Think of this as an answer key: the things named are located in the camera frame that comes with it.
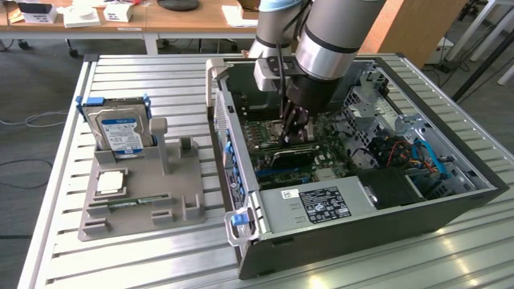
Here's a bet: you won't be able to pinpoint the wooden cabinet panel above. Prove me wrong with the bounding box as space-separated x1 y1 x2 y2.
357 0 469 69

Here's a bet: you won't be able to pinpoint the brown cardboard box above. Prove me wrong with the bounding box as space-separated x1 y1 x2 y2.
237 0 262 13

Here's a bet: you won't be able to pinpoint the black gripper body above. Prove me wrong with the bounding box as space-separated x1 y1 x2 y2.
285 74 343 115

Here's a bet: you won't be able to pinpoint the black fan duct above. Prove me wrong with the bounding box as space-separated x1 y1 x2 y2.
355 167 428 211

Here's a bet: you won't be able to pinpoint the hard disk in blue caddy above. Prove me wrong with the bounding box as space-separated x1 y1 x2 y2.
75 93 157 159

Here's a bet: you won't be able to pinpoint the grey power supply unit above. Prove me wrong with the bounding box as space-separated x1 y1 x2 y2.
259 176 380 235

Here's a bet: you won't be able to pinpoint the white device with red mark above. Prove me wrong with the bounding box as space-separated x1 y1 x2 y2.
425 37 456 66

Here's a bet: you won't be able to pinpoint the wooden desk white frame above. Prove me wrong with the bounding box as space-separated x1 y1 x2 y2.
0 0 258 57

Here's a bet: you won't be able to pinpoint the silver CPU chip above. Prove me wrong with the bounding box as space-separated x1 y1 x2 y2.
96 172 126 195

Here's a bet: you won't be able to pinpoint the black round object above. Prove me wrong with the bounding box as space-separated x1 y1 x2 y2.
157 0 201 12

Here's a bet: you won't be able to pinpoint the green motherboard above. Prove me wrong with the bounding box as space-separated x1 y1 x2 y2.
237 104 354 191

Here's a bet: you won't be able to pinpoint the small white printed box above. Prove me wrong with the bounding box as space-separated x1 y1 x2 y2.
103 2 134 23

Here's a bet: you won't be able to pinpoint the white box with black top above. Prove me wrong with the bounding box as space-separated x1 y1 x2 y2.
18 2 58 23

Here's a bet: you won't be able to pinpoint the white paper stack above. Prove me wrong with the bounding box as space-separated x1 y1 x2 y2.
222 5 259 28

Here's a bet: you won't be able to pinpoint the black floor cable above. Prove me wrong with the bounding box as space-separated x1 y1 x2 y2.
0 158 54 188

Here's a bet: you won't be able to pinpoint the red and black disk wires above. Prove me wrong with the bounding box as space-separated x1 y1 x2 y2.
372 135 417 169

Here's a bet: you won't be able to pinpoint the blue SATA wire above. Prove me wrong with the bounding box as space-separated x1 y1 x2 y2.
413 139 450 181

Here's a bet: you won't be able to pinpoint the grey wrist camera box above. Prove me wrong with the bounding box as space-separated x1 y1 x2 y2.
253 56 301 92

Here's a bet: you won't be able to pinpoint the open black PC case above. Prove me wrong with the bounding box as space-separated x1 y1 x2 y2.
205 53 510 281

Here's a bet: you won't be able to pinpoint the grey plastic parts rack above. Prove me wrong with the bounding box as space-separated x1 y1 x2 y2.
78 117 209 243

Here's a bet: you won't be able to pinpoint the black slanted pole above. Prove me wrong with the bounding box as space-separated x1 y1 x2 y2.
452 30 514 102

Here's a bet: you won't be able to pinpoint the white round object stack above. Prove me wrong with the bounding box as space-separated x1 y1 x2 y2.
62 0 101 29

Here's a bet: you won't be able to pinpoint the white floor cable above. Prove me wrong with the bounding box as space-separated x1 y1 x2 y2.
0 110 70 128

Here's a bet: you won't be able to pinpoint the black low-profile graphics card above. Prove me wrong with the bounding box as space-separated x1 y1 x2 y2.
270 146 319 170

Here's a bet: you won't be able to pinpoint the white table frame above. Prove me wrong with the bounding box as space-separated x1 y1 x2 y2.
445 0 514 85

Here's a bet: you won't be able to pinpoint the metal CPU socket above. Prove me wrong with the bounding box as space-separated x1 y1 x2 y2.
261 119 285 143

